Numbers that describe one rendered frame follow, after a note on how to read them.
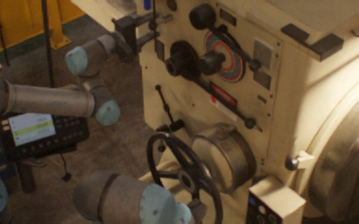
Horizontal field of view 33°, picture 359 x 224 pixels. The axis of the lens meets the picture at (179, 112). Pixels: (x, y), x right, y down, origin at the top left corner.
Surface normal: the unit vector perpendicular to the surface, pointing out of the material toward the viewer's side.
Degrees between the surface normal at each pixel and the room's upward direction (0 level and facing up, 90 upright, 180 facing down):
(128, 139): 0
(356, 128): 40
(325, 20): 0
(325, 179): 77
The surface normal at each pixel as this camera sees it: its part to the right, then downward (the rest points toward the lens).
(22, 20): 0.64, 0.52
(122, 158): 0.00, -0.73
